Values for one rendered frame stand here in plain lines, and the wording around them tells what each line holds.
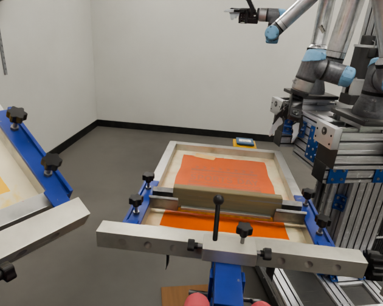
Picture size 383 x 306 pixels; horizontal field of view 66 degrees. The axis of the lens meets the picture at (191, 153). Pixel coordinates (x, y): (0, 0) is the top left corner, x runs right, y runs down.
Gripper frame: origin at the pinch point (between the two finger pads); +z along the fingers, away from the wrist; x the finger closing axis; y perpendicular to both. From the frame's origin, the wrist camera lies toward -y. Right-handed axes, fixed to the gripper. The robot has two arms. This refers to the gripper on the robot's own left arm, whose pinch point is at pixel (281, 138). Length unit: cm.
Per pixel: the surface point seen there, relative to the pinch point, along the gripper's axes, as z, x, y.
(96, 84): 101, 216, 325
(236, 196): 12.4, 14.8, -34.8
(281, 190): 18.7, -6.1, -9.1
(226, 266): 13, 17, -66
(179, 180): 27.0, 35.1, -10.5
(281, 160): 15.4, -8.1, 15.6
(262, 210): 14.9, 5.0, -34.5
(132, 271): 129, 51, 27
